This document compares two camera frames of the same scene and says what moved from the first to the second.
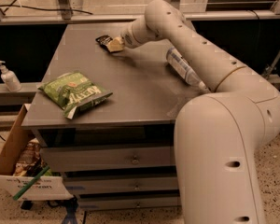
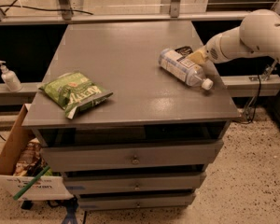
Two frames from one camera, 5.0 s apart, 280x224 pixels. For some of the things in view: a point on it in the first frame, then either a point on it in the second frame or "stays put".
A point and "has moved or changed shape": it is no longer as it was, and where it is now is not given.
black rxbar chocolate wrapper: x=104 y=40 has moved or changed shape
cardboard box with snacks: x=21 y=161 stays put
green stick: x=31 y=183 stays put
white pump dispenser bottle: x=9 y=78 stays put
